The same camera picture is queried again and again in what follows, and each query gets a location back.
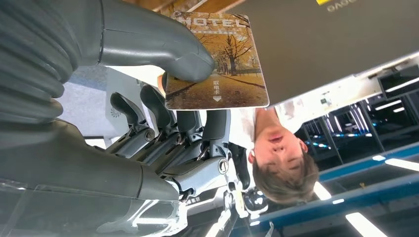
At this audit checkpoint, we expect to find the person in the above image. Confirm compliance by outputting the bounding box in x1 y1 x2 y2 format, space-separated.
227 99 320 205

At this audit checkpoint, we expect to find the wooden card organizer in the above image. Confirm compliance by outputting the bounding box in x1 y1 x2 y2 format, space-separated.
124 0 246 15

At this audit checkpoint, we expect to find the grey laptop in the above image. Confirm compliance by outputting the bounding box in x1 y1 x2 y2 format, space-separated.
226 0 419 106

